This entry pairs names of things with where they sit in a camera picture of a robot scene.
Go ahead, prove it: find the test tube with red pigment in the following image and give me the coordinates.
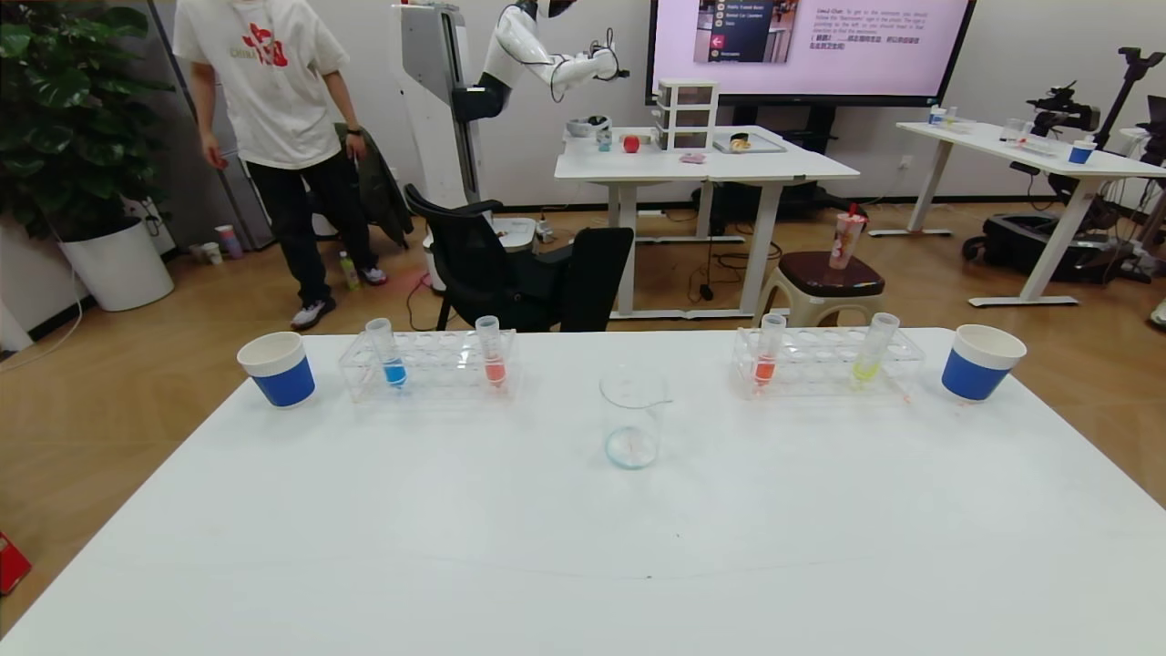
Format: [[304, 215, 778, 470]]
[[475, 315, 507, 390], [752, 313, 787, 390]]

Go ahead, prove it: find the tall grey metal cabinet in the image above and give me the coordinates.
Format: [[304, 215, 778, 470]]
[[146, 0, 274, 251]]

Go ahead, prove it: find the large wall display screen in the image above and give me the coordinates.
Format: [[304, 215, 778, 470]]
[[646, 0, 977, 108]]

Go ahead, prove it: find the grey tray with food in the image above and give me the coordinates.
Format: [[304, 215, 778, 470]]
[[713, 132, 787, 154]]

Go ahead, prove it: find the white humanoid robot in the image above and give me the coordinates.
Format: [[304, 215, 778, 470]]
[[453, 0, 629, 124]]

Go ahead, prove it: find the white plant pot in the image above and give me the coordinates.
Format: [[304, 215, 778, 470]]
[[58, 217, 175, 313]]

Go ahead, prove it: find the brown stool with cream legs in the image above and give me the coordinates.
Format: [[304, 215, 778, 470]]
[[755, 251, 886, 329]]

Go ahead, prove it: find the white grey robot column stand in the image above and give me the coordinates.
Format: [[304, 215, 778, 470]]
[[392, 3, 538, 292]]

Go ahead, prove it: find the large green leafy plant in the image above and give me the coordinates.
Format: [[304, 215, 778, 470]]
[[0, 0, 174, 240]]

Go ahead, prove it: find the black padded chair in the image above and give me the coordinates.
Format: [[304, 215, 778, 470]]
[[558, 227, 635, 333]]

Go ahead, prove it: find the test tube with yellow pigment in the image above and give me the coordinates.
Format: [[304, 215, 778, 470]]
[[852, 313, 901, 387]]

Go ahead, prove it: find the black office chair with armrests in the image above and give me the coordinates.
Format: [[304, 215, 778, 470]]
[[404, 184, 570, 333]]

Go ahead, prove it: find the clear acrylic test tube rack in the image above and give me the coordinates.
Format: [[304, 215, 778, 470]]
[[733, 326, 926, 399], [338, 329, 518, 405]]

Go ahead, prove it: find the black tripod stand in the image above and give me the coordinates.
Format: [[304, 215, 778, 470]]
[[1093, 46, 1166, 151]]

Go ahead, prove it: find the dark green jacket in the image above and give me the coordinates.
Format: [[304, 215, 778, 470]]
[[335, 123, 415, 250]]

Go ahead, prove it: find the pink drink cup with straw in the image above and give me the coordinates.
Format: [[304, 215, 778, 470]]
[[829, 204, 867, 270]]

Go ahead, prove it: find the white mini drawer organizer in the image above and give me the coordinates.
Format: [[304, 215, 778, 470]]
[[656, 78, 720, 151]]

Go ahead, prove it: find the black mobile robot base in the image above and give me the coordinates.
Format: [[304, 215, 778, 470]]
[[963, 212, 1140, 283]]

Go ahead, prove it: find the red box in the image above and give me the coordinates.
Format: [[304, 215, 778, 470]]
[[0, 532, 33, 596]]

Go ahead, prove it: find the black display stand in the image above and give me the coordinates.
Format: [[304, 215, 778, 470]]
[[697, 105, 866, 238]]

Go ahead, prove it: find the person in white t-shirt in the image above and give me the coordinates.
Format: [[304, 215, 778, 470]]
[[172, 0, 391, 332]]

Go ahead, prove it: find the blue and white paper cup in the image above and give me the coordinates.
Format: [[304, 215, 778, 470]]
[[941, 324, 1028, 403], [237, 332, 317, 408]]

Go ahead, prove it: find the test tube with blue pigment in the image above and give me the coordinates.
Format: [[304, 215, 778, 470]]
[[365, 318, 408, 391]]

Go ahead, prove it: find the clear glass beaker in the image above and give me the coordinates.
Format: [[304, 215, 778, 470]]
[[598, 366, 674, 471]]

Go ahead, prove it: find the white height adjustable desk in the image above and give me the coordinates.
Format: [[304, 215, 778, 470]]
[[554, 125, 861, 320], [869, 119, 1166, 307]]

